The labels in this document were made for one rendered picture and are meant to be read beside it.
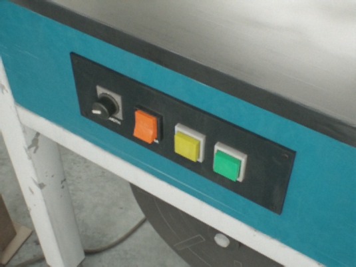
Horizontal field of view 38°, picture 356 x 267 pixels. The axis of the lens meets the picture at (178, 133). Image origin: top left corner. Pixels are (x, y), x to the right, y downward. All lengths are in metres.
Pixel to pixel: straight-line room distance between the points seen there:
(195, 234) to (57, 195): 0.27
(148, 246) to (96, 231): 0.13
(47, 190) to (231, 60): 0.49
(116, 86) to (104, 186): 0.78
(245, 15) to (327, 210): 0.19
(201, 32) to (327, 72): 0.11
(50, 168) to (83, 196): 0.45
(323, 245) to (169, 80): 0.21
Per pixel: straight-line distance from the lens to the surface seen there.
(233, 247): 0.88
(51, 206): 0.89
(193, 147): 0.49
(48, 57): 0.59
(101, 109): 0.54
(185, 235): 1.00
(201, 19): 0.49
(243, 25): 0.48
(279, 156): 0.46
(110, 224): 1.22
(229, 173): 0.49
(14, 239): 1.24
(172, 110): 0.49
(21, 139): 0.76
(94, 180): 1.31
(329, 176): 0.45
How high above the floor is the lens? 1.01
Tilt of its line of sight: 46 degrees down
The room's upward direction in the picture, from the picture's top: straight up
